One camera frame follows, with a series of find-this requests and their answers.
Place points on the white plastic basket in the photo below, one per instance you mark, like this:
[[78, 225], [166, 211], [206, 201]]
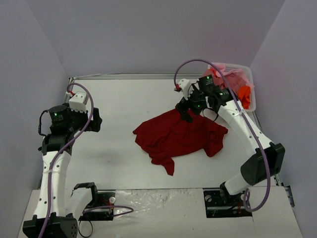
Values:
[[248, 72]]

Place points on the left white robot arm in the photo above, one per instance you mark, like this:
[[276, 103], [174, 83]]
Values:
[[53, 216]]

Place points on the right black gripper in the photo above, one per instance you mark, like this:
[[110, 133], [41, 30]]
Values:
[[187, 105]]

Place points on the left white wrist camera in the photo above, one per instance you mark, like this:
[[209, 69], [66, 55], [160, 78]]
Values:
[[77, 101]]

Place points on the pink t-shirt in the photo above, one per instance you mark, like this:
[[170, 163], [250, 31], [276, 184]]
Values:
[[236, 77]]

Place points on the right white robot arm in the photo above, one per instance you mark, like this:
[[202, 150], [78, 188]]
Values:
[[264, 157]]

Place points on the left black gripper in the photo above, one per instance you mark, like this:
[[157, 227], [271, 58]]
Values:
[[93, 119]]

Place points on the dark red t-shirt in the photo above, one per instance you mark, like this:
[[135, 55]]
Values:
[[167, 136]]

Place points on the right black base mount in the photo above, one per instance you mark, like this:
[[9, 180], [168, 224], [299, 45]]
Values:
[[216, 207]]

